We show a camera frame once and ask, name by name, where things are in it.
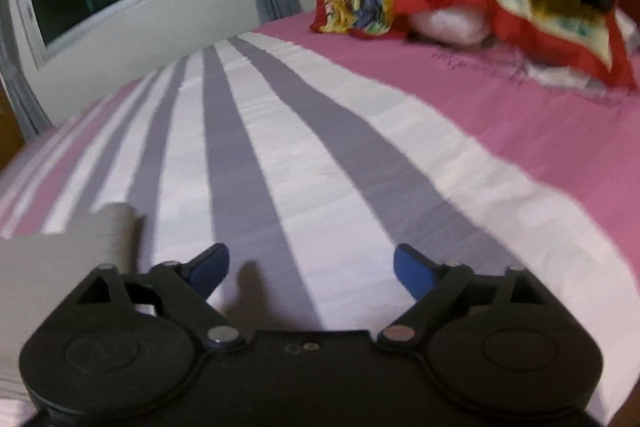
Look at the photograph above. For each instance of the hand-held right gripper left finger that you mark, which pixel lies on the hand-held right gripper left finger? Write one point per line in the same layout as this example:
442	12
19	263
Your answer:
212	264

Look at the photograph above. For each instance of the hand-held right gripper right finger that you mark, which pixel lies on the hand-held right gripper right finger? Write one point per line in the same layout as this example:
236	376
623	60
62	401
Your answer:
415	272

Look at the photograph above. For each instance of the grey pants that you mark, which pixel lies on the grey pants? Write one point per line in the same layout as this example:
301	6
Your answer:
55	267

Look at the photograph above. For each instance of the striped pink bed sheet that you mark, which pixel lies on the striped pink bed sheet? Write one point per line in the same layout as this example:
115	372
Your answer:
350	132

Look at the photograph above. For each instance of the brown wooden door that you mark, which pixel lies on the brown wooden door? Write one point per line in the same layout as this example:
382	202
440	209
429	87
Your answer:
7	127

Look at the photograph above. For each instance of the white pillow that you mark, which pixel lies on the white pillow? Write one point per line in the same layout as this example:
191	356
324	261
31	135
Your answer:
450	24

